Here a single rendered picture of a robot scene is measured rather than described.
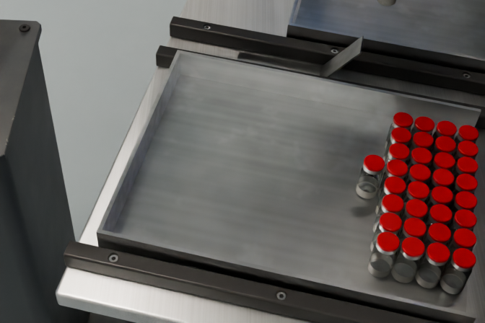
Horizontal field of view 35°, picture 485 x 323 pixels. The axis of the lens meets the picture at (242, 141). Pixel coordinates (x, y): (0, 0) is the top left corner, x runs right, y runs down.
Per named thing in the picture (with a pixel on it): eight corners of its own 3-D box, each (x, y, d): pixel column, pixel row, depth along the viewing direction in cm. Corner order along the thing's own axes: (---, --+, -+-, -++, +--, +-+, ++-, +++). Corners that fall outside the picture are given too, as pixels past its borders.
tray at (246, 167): (471, 131, 84) (481, 109, 82) (465, 337, 67) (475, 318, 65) (177, 72, 88) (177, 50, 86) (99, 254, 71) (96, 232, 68)
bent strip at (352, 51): (355, 74, 90) (364, 35, 85) (352, 91, 88) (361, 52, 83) (239, 52, 91) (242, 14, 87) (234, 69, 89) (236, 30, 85)
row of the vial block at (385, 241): (405, 143, 82) (414, 113, 79) (389, 280, 71) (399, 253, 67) (385, 138, 83) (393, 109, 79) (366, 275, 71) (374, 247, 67)
